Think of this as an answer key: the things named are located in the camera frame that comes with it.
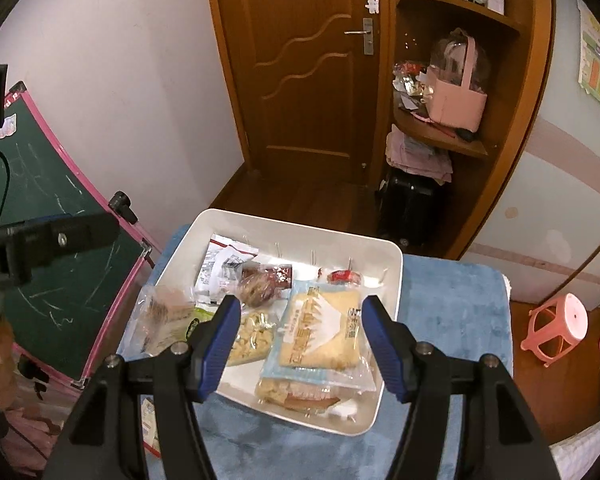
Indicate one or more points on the wooden corner shelf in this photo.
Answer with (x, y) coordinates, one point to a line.
(510, 110)

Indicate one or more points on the white door sticker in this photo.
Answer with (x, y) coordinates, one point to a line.
(373, 3)

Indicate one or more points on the clear bag of yellow puffs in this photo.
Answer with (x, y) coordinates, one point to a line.
(252, 340)

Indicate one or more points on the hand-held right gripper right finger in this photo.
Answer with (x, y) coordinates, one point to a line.
(387, 355)

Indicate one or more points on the white printed snack packet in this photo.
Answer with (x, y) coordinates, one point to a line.
(220, 260)

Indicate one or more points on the pink plastic stool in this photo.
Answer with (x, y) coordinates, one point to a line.
(560, 325)

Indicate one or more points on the pile of shiny wrappers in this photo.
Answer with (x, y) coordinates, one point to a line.
(410, 85)

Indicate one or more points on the small red snack packet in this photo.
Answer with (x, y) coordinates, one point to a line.
(345, 277)

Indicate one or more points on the blue white cake packet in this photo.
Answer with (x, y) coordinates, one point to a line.
(320, 330)

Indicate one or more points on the green chalkboard pink frame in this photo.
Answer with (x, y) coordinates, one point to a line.
(55, 285)

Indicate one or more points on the white checked bedcover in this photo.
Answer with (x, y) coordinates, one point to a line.
(585, 450)

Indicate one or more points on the clear bag of pale crisps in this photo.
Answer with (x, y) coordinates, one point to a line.
(290, 395)

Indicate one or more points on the pile of pink cloths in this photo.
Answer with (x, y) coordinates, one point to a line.
(417, 155)

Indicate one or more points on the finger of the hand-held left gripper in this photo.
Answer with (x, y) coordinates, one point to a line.
(65, 237)

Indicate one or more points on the white wardrobe pink stripe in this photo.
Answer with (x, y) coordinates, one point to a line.
(555, 200)

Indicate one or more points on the small white beige packet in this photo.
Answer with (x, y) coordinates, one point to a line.
(150, 427)

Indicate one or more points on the brown wooden door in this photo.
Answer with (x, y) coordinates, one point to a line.
(300, 85)

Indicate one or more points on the clear brown biscuit packet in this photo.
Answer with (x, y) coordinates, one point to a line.
(165, 315)

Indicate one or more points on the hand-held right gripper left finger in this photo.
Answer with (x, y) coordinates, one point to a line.
(215, 350)

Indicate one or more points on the red nut cake packet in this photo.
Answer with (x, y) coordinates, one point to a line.
(257, 287)

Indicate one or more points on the black chalkboard clamp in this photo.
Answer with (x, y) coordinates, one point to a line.
(122, 205)

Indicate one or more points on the black suitcase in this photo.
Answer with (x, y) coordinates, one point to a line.
(407, 207)

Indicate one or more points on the white plastic storage bin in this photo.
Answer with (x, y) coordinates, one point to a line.
(330, 240)

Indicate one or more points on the pink basket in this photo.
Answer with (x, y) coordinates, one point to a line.
(455, 102)

